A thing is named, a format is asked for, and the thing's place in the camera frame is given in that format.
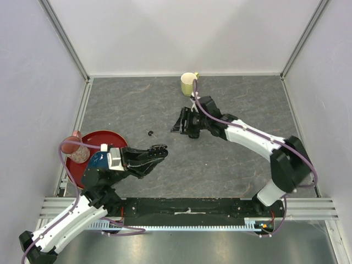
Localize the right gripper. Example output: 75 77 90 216
170 107 210 136

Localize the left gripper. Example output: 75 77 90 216
107 145 165 186

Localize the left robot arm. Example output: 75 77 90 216
19 144 168 263

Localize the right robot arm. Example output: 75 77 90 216
171 96 314 217

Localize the blue plate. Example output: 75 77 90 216
84 151 109 173

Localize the yellow-green mug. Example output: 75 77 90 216
180 73 199 96

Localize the pink floral mug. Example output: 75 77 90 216
60 130 90 164

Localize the red round tray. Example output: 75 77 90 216
66 130 128 189

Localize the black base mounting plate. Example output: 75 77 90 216
108 197 281 219

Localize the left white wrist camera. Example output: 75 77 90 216
107 148 124 171

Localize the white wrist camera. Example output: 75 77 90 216
107 148 124 171
190 93 200 113

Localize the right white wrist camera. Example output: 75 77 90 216
190 93 200 113

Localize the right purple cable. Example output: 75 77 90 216
192 79 318 238

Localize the purple cable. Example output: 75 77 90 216
192 79 318 238
21 143 108 263

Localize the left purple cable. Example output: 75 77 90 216
21 143 108 263

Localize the slotted cable duct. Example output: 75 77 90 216
86 218 274 232

